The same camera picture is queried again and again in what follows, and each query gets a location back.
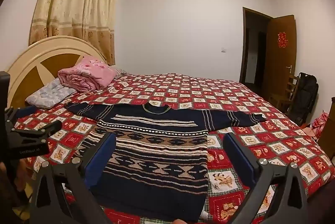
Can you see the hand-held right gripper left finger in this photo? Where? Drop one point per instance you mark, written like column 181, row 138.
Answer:
column 100, row 161

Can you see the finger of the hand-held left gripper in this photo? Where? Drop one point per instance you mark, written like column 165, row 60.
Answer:
column 39, row 128
column 24, row 111

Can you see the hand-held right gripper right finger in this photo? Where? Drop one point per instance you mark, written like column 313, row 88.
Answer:
column 240, row 161

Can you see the navy patterned knit sweater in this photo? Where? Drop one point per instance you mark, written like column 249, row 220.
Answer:
column 157, row 161

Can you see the grey floral pillow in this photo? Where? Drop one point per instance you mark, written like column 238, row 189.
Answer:
column 49, row 93

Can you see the bed with red checked bedspread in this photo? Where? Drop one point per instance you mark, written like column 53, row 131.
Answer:
column 274, row 135

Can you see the cream wooden headboard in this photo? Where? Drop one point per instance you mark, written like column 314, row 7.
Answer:
column 26, row 56

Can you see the folded pink blanket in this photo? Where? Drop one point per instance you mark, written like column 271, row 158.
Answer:
column 86, row 73

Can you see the wooden chair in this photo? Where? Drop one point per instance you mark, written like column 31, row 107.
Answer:
column 286, row 98

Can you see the red checked cloth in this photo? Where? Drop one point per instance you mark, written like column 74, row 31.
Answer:
column 319, row 123

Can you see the striped pillow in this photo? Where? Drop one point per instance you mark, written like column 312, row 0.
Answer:
column 121, row 73

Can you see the black bag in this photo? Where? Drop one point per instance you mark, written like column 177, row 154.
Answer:
column 306, row 96

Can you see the brown wooden cabinet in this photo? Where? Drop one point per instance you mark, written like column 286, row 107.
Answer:
column 328, row 130

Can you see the brown wooden door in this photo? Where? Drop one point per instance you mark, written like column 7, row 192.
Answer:
column 281, row 69

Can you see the beige floral curtain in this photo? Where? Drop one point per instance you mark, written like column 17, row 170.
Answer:
column 78, row 4

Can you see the red paper door decoration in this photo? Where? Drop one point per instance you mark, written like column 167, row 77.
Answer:
column 282, row 40

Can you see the dark wooden door frame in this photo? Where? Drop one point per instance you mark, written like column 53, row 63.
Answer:
column 244, row 43

